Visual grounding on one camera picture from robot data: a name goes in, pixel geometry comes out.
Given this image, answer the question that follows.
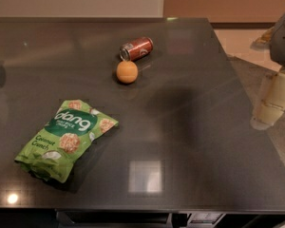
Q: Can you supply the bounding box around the green rice chips bag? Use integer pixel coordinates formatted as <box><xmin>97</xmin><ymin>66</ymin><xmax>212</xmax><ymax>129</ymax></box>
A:
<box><xmin>14</xmin><ymin>100</ymin><xmax>118</xmax><ymax>183</ymax></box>

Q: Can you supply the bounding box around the orange fruit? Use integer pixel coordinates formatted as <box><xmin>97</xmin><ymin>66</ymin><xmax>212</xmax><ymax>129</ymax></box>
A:
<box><xmin>116</xmin><ymin>61</ymin><xmax>138</xmax><ymax>84</ymax></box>

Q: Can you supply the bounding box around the red coke can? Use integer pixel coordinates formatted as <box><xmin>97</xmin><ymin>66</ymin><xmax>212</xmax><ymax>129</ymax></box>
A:
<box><xmin>120</xmin><ymin>37</ymin><xmax>153</xmax><ymax>61</ymax></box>

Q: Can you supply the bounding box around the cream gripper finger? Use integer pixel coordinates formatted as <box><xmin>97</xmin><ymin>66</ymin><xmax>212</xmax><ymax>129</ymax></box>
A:
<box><xmin>250</xmin><ymin>101</ymin><xmax>284</xmax><ymax>130</ymax></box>
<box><xmin>265</xmin><ymin>67</ymin><xmax>285</xmax><ymax>110</ymax></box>

